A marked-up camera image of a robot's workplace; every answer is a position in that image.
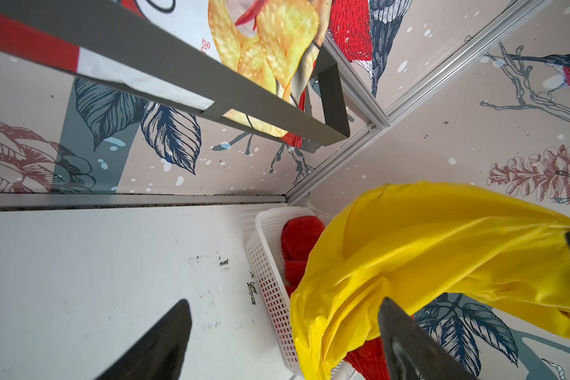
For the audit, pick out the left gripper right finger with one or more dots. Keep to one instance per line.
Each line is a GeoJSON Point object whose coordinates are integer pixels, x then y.
{"type": "Point", "coordinates": [410, 352]}

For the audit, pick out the yellow shorts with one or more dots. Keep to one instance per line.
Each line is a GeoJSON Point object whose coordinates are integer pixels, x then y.
{"type": "Point", "coordinates": [412, 243]}

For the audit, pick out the red shorts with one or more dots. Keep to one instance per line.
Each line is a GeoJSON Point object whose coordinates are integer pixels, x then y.
{"type": "Point", "coordinates": [298, 237]}

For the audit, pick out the black wall shelf basket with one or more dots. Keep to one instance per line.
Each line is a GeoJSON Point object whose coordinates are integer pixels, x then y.
{"type": "Point", "coordinates": [246, 64]}

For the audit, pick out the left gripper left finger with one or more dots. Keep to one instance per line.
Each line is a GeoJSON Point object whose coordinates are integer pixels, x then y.
{"type": "Point", "coordinates": [160, 352]}

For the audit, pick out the white plastic basket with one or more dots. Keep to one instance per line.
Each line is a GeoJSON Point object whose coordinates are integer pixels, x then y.
{"type": "Point", "coordinates": [263, 249]}

